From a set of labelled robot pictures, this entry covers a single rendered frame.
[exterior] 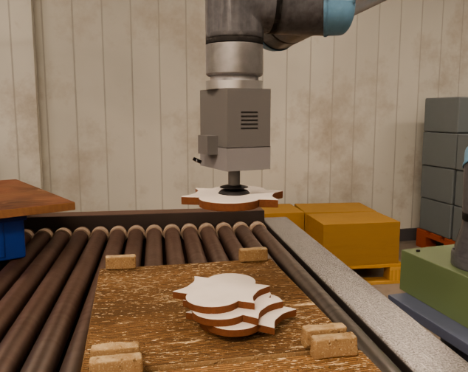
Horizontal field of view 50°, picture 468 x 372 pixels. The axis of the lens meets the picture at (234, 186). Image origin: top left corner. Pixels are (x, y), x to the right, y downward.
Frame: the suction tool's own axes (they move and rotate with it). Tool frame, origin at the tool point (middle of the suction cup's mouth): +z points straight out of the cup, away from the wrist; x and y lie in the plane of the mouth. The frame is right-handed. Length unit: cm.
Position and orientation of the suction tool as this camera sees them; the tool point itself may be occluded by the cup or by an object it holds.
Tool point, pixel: (234, 201)
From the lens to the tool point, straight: 68.6
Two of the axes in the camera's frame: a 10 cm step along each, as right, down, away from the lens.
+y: 4.6, 1.3, -8.8
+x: 8.9, -0.7, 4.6
